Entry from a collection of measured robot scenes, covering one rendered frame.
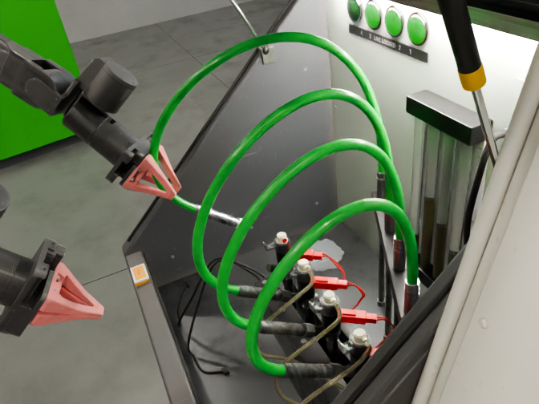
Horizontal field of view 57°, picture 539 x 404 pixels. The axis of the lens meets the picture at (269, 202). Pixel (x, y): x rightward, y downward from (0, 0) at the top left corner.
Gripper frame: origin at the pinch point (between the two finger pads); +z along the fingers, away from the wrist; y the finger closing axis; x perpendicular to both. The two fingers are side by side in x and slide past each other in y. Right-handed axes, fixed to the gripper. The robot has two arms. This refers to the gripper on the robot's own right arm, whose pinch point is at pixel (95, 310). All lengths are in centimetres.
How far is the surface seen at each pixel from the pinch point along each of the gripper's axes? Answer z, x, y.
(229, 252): 8.8, -0.4, 15.8
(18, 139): -19, 305, -159
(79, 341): 42, 113, -126
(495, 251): 19.5, -16.8, 37.2
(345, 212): 13.5, -5.4, 29.3
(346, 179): 48, 51, 17
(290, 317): 32.9, 12.3, 2.0
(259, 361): 16.7, -8.5, 9.3
